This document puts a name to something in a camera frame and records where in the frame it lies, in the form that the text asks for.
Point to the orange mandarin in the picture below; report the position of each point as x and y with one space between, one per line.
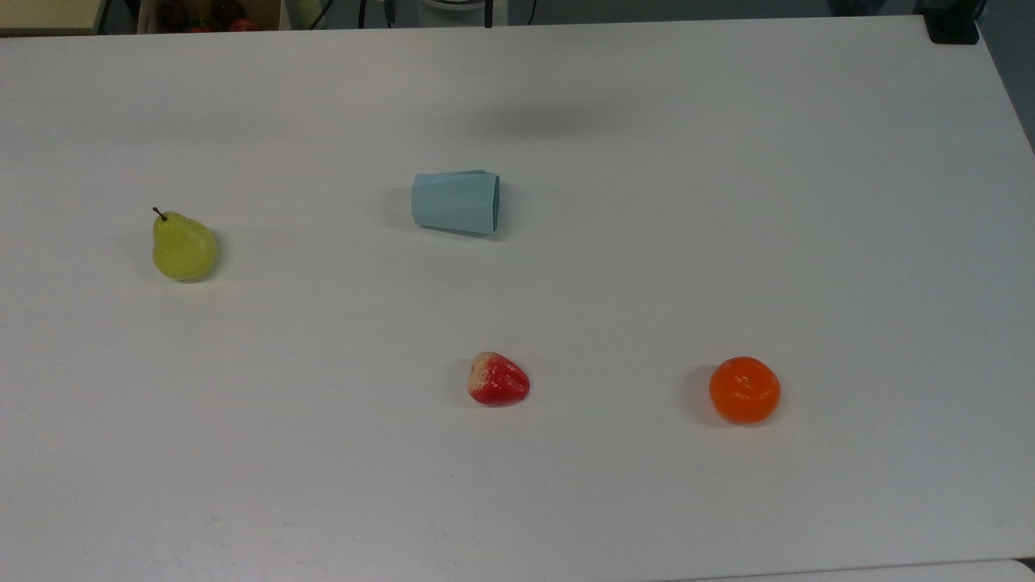
744 390

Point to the red strawberry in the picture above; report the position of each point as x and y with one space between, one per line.
500 381

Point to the black table clamp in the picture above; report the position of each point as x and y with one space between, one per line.
952 23

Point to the box of dark fruit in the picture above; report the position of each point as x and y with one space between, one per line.
209 14

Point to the beige board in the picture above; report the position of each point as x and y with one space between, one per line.
48 14

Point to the green pear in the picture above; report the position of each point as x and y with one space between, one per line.
183 250

